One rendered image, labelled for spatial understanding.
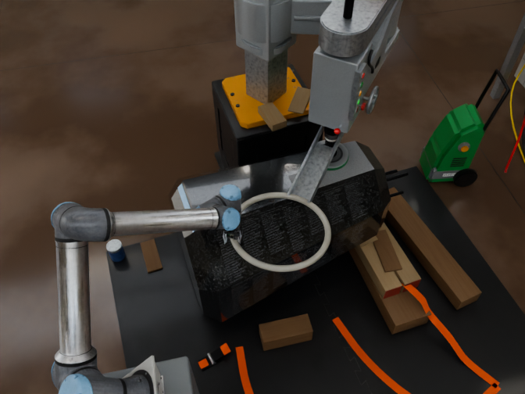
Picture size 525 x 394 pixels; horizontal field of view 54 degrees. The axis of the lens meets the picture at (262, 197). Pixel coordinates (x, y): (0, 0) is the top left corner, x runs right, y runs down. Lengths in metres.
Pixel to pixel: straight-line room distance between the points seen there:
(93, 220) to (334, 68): 1.27
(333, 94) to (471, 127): 1.50
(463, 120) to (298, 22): 1.42
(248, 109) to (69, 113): 1.97
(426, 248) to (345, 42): 1.71
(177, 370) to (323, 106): 1.39
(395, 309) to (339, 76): 1.49
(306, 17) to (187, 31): 2.68
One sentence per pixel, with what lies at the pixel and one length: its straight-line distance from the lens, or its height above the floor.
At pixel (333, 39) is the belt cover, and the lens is 2.30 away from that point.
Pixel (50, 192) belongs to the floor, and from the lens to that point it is 4.17.
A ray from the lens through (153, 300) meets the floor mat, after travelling 3.39.
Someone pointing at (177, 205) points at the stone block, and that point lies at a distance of 2.80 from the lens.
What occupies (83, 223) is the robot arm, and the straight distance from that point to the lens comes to 1.81.
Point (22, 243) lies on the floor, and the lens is 3.94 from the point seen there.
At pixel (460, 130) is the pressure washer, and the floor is 0.52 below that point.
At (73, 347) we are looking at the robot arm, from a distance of 2.06.
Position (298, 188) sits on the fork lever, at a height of 0.93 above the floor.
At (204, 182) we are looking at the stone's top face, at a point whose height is 0.85.
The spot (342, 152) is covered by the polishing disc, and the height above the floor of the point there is 0.88.
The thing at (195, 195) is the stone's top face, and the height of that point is 0.85.
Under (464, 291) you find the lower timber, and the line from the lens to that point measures 3.44.
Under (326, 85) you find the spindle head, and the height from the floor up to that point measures 1.41.
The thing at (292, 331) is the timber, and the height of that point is 0.14.
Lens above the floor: 2.94
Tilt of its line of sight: 51 degrees down
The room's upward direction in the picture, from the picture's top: 1 degrees counter-clockwise
